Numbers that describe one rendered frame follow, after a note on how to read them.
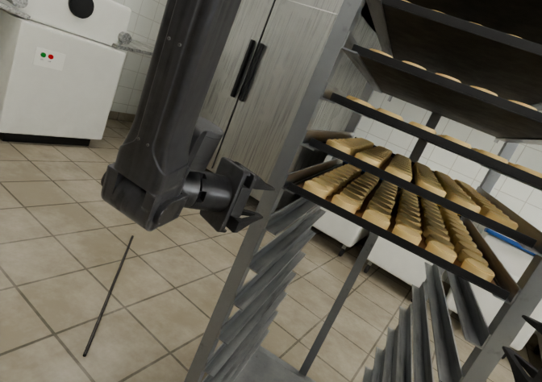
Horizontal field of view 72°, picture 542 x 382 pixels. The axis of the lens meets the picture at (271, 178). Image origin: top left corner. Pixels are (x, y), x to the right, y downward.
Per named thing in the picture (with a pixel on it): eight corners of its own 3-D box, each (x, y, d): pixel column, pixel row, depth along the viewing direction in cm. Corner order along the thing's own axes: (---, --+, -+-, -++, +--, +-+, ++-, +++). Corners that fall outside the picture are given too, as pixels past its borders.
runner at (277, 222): (276, 235, 71) (281, 222, 71) (263, 229, 72) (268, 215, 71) (336, 190, 131) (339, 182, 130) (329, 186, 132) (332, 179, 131)
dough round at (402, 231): (398, 232, 71) (402, 223, 70) (421, 247, 68) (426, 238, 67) (386, 233, 67) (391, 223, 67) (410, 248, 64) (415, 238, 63)
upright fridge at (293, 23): (306, 213, 385) (398, 16, 334) (260, 225, 306) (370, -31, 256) (211, 156, 447) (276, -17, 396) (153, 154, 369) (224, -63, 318)
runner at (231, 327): (227, 345, 78) (232, 334, 77) (216, 338, 79) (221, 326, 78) (306, 254, 138) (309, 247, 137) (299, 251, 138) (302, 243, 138)
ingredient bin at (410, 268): (353, 271, 294) (398, 184, 275) (373, 254, 350) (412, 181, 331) (419, 311, 271) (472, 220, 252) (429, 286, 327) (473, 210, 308)
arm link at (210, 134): (95, 190, 44) (152, 230, 42) (131, 103, 40) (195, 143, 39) (153, 174, 55) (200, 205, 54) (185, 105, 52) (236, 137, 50)
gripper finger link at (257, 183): (290, 184, 60) (248, 173, 54) (273, 223, 61) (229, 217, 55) (266, 168, 65) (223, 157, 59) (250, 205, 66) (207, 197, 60)
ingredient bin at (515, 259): (431, 320, 267) (487, 227, 248) (443, 294, 321) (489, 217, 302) (511, 371, 242) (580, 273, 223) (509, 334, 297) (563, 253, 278)
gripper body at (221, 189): (254, 173, 55) (213, 164, 50) (228, 234, 56) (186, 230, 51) (231, 158, 59) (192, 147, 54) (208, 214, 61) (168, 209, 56)
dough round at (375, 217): (390, 232, 69) (395, 222, 68) (377, 231, 65) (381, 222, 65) (370, 218, 72) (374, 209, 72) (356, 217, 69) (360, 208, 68)
